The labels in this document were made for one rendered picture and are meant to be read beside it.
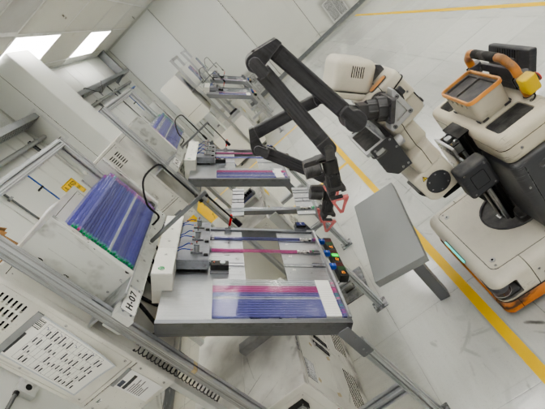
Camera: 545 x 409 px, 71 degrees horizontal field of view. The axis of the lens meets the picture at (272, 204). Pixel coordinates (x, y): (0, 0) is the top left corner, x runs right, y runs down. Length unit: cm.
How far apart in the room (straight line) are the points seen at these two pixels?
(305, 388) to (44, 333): 98
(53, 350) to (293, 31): 843
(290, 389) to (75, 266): 94
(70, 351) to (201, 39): 813
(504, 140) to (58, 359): 174
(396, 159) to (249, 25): 777
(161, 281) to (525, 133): 144
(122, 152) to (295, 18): 707
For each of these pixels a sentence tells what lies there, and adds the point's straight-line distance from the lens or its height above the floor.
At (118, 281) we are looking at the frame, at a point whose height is 141.
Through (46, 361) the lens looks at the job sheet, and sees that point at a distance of 162.
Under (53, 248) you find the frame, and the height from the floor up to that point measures 164.
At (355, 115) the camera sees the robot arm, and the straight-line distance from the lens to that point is 134.
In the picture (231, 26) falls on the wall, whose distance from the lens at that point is 914.
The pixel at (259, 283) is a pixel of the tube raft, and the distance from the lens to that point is 160.
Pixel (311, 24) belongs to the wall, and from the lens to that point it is 934.
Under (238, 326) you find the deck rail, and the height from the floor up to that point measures 102.
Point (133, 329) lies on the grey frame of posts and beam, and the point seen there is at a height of 129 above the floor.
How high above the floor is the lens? 175
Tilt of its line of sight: 23 degrees down
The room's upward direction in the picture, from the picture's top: 46 degrees counter-clockwise
